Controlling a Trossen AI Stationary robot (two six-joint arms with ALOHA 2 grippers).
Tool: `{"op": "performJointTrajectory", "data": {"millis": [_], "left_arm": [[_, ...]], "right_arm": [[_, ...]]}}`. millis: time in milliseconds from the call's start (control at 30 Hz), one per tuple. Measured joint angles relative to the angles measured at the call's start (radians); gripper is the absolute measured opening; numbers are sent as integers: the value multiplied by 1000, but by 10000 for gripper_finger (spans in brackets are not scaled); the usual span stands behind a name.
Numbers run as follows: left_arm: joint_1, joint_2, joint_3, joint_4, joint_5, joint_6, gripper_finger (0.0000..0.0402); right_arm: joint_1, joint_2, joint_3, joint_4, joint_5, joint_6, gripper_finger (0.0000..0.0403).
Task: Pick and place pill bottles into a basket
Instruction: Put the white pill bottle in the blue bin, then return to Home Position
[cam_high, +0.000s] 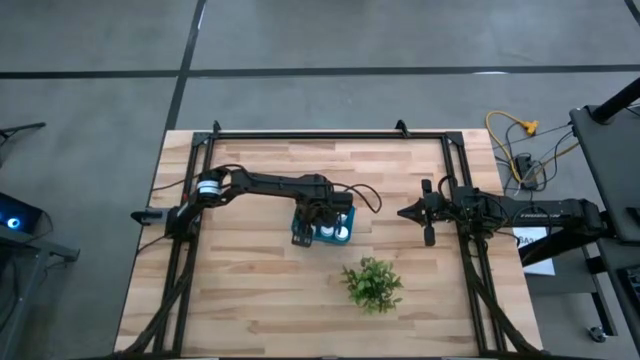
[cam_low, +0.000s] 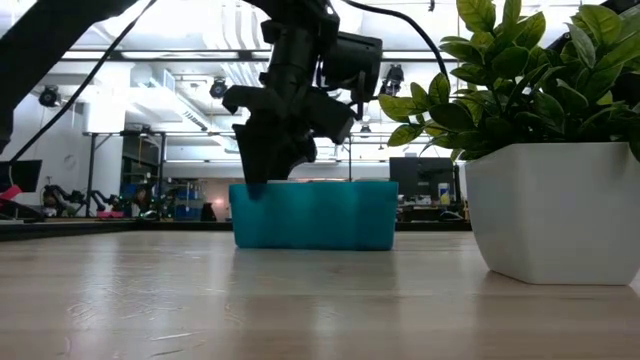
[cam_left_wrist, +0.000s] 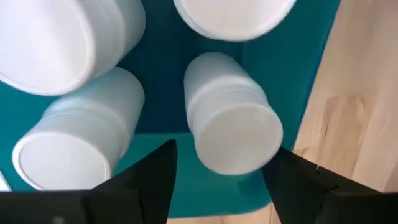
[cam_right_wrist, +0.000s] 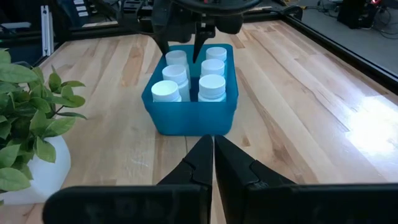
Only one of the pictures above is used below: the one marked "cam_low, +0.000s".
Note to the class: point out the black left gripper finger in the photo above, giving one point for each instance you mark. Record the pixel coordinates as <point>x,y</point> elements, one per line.
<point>262,155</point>
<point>302,150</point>

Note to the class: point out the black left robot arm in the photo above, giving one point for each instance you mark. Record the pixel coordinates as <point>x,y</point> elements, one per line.
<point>40,40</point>

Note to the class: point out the teal plastic basket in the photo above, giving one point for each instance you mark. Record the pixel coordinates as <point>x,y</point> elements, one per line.
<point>325,215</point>

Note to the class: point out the black ceiling spotlight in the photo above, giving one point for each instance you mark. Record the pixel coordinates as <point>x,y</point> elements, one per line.
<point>218,87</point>
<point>392,80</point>
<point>48,96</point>

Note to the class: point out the blue storage bins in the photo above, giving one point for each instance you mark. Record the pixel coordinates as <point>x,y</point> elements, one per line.
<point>187,202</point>

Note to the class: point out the black computer monitor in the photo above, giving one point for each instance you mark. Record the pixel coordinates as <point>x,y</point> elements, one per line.
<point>20,175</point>
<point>415,172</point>

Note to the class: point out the white and yellow container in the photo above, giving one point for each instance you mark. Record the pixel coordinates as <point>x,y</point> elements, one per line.
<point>443,193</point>

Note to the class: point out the black shelf rack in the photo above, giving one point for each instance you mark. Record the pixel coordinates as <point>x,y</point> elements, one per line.
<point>91,170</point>

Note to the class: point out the background black robot arms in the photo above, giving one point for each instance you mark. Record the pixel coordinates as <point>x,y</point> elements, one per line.
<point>65,197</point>

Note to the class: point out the pink foam piece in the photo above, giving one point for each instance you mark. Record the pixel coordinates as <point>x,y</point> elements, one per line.
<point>10,193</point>

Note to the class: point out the green plant in white pot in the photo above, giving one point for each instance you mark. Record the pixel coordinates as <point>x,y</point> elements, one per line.
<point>555,215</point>

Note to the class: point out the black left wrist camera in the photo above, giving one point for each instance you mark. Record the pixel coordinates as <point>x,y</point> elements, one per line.
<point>355,62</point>

